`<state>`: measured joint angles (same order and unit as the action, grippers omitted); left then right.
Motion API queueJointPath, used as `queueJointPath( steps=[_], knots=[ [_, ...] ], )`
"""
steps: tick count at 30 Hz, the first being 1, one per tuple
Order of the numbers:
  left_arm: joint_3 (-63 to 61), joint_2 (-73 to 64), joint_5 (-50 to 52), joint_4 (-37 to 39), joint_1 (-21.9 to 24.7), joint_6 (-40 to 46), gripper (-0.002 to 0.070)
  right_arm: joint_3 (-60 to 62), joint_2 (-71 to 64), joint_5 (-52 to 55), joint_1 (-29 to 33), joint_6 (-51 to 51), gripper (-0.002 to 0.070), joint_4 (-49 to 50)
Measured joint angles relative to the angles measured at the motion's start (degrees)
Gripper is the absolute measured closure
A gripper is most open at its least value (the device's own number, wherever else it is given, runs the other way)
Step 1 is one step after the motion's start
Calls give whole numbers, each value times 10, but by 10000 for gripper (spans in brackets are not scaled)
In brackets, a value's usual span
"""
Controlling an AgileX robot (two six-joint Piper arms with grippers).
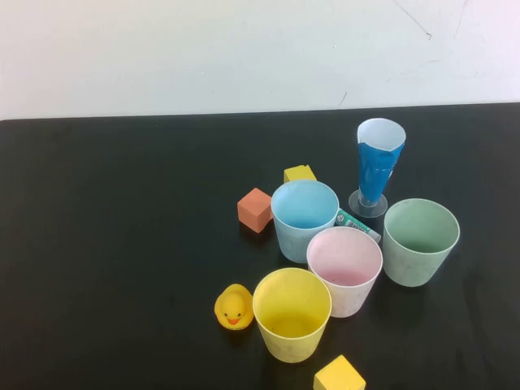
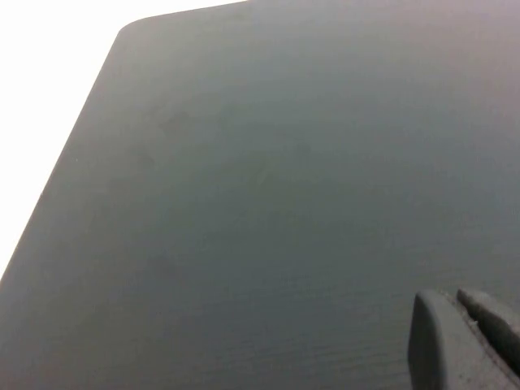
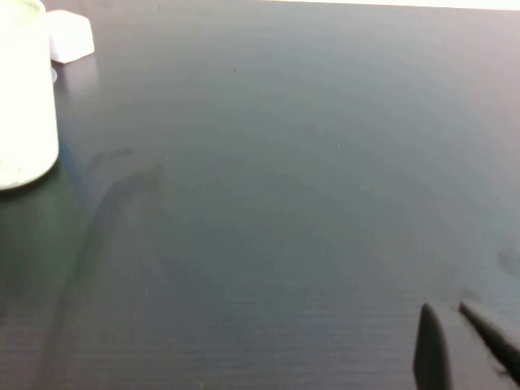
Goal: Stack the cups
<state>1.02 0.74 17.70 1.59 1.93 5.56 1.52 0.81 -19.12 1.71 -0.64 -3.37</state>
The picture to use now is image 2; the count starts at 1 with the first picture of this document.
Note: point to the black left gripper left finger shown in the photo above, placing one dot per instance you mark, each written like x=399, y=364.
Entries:
x=438, y=349

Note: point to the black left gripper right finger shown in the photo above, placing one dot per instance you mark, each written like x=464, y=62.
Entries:
x=499, y=329

